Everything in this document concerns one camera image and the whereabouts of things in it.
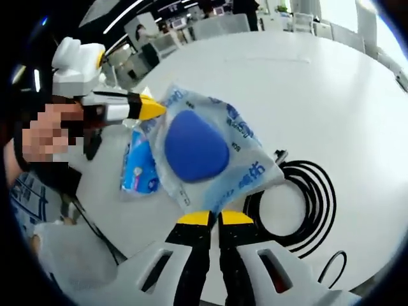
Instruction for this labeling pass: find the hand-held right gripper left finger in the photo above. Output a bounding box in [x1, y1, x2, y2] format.
[127, 210, 213, 306]

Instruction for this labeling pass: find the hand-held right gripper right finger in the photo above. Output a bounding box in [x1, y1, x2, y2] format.
[218, 210, 353, 306]

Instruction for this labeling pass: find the light blue printed packet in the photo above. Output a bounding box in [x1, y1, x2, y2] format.
[120, 126, 161, 202]

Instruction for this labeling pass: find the clear packet with blue pad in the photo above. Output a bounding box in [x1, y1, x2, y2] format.
[149, 83, 285, 218]

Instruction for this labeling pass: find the white power strip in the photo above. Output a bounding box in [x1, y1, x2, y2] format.
[224, 55, 312, 65]

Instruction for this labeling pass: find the white table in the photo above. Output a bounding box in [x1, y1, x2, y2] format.
[79, 30, 408, 295]

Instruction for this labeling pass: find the white mesh chair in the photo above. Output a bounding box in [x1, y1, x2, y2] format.
[292, 12, 316, 33]

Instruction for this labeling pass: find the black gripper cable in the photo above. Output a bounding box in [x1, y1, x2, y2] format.
[61, 190, 127, 265]

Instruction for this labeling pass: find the blue white wall poster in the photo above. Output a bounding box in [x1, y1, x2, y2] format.
[8, 173, 64, 224]

